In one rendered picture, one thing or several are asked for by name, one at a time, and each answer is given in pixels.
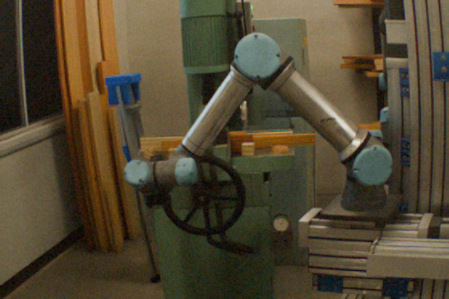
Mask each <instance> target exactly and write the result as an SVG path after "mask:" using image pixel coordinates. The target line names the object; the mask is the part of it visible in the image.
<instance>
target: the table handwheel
mask: <svg viewBox="0 0 449 299"><path fill-rule="evenodd" d="M198 163H209V164H214V165H216V166H218V167H220V168H221V169H222V170H224V171H225V172H226V173H227V174H228V175H229V176H230V177H231V179H232V180H233V181H234V183H235V185H236V187H237V196H218V195H212V193H211V188H212V185H211V181H205V185H206V186H200V185H199V184H198V183H197V182H196V183H195V184H194V185H193V186H194V188H195V189H196V190H195V192H194V193H193V197H192V199H193V202H194V203H195V204H194V205H193V206H192V208H191V210H190V211H189V213H188V215H187V216H186V217H185V218H184V220H183V221H182V220H181V219H180V218H179V217H178V216H177V215H176V214H175V213H174V211H173V209H172V207H171V206H170V205H169V206H167V207H164V206H163V208H164V211H165V212H166V214H167V216H168V218H169V219H170V220H171V222H172V223H173V224H174V225H176V226H177V227H178V228H181V229H183V230H184V231H185V232H189V233H191V234H195V235H198V236H214V235H217V234H220V233H222V232H224V231H226V230H228V229H229V228H231V227H232V226H233V225H234V224H235V223H236V222H237V221H238V220H239V219H240V217H241V215H242V212H243V211H244V208H245V186H244V183H243V181H242V179H241V177H240V175H239V174H238V172H237V171H236V170H235V168H234V167H233V166H231V165H230V164H229V163H227V162H226V161H224V160H223V159H221V158H218V157H215V156H210V155H204V156H203V158H201V159H200V161H199V162H198ZM210 200H231V201H237V206H236V209H235V211H233V214H232V215H231V216H230V217H229V218H228V219H227V220H226V221H225V222H224V223H223V224H220V225H218V226H216V227H213V228H196V227H193V226H191V225H189V224H188V222H189V221H190V220H191V218H192V216H193V214H194V213H195V212H196V210H197V209H198V208H199V206H201V207H204V206H206V205H208V204H209V202H210Z"/></svg>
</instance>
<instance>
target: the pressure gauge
mask: <svg viewBox="0 0 449 299"><path fill-rule="evenodd" d="M282 221H283V222H282ZM281 223H282V224H281ZM289 225H290V222H289V218H288V217H287V215H285V214H282V213H280V214H277V215H276V216H275V217H274V218H273V227H274V228H275V229H276V230H277V231H278V232H280V233H279V234H280V235H282V234H284V231H286V230H287V229H288V228H289Z"/></svg>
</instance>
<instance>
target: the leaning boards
mask: <svg viewBox="0 0 449 299"><path fill-rule="evenodd" d="M53 3H54V7H53V8H54V16H55V33H56V36H55V38H56V43H57V44H56V48H57V52H58V53H57V57H58V61H59V63H58V66H59V80H60V85H61V95H62V100H63V114H64V119H65V124H66V129H67V142H68V147H69V153H70V158H71V167H72V172H73V177H74V180H75V186H76V191H77V197H78V202H79V210H80V212H81V215H82V220H83V230H84V231H85V234H86V239H87V247H88V248H89V253H92V252H93V251H95V250H96V249H97V251H99V250H100V249H101V251H104V252H105V254H107V253H109V252H110V251H111V250H112V252H118V253H121V252H122V251H123V250H124V246H123V240H125V239H126V238H127V234H126V233H127V232H128V235H129V237H130V240H135V239H136V238H137V237H138V236H139V235H140V234H141V229H140V225H139V221H138V216H137V211H136V204H135V203H134V199H133V194H132V189H131V186H130V185H129V184H128V182H127V181H126V180H125V177H124V170H125V168H126V165H127V164H126V159H125V155H124V153H123V149H122V147H123V141H122V136H121V132H120V127H119V119H118V114H117V105H109V104H108V97H107V89H108V88H107V86H106V85H105V78H106V77H109V76H113V75H119V71H120V69H119V60H118V54H117V52H118V49H117V43H116V38H115V37H116V34H115V19H114V9H113V4H112V3H113V0H53Z"/></svg>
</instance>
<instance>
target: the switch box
mask: <svg viewBox="0 0 449 299"><path fill-rule="evenodd" d="M250 5H251V4H250V2H244V8H245V17H246V24H247V33H248V34H252V33H253V19H252V11H251V6H250ZM236 10H240V11H241V12H242V7H241V2H236ZM241 20H242V23H243V31H244V37H245V24H244V16H243V18H241Z"/></svg>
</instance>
